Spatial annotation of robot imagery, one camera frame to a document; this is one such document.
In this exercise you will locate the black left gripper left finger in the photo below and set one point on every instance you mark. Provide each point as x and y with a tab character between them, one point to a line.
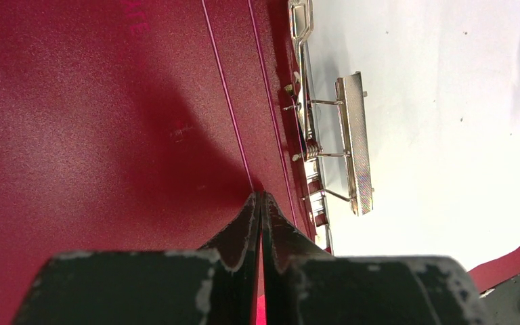
214	284

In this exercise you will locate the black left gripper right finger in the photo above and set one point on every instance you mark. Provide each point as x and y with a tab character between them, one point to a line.
306	285

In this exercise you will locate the red clip file folder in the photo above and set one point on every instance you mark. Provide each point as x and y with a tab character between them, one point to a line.
144	126

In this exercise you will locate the white paper sheet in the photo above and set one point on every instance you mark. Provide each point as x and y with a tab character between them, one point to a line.
443	121

